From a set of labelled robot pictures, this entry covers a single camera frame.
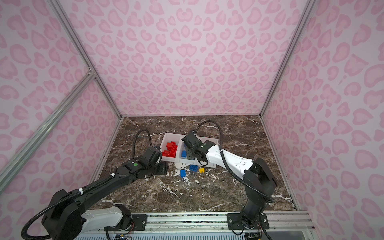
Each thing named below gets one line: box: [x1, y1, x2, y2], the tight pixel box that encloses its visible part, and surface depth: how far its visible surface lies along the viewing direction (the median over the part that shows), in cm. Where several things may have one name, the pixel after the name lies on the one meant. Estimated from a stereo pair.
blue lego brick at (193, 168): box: [189, 164, 199, 172], surface depth 92 cm
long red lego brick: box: [162, 141, 178, 158], surface depth 98 cm
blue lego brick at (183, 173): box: [180, 169, 187, 178], surface depth 92 cm
